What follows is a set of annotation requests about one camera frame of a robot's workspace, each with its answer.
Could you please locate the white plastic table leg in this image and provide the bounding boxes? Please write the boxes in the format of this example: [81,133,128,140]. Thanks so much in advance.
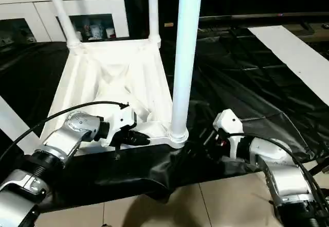
[0,96,42,153]
[44,0,83,50]
[169,0,204,141]
[148,0,161,46]

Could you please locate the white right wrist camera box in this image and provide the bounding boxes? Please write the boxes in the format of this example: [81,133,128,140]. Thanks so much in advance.
[213,109,243,161]

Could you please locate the black stand with white label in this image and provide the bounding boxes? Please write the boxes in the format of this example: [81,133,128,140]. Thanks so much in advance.
[307,155,329,177]

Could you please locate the black work mat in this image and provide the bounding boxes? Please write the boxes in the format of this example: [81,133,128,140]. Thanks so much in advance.
[0,26,329,209]

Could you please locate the white plastic table top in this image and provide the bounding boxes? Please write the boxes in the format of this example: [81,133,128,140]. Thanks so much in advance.
[40,37,190,155]

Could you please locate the black horizontal bar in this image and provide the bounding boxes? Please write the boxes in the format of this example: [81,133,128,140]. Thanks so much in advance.
[198,12,329,24]

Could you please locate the white flat board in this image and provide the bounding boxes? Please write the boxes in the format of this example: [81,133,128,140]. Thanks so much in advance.
[248,25,329,107]

